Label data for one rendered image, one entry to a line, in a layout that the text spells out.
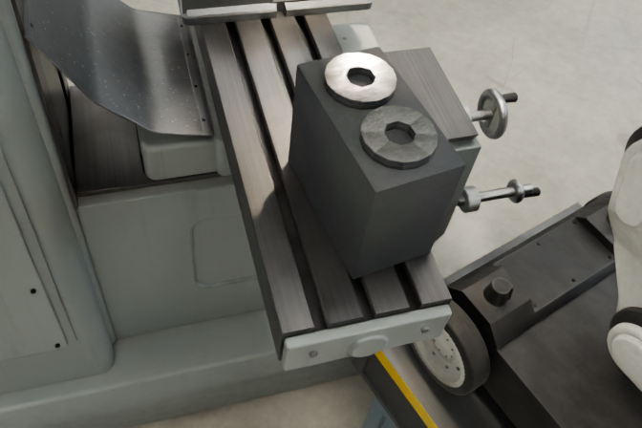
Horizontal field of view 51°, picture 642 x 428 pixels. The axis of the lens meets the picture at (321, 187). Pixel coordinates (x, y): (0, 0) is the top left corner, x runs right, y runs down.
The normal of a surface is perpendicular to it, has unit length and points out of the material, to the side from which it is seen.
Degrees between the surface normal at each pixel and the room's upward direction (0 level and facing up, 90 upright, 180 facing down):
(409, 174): 0
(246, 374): 64
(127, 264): 90
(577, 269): 0
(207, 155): 90
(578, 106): 0
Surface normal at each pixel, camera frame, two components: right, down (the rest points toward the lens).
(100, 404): 0.29, 0.48
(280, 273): 0.10, -0.62
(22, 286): 0.27, 0.75
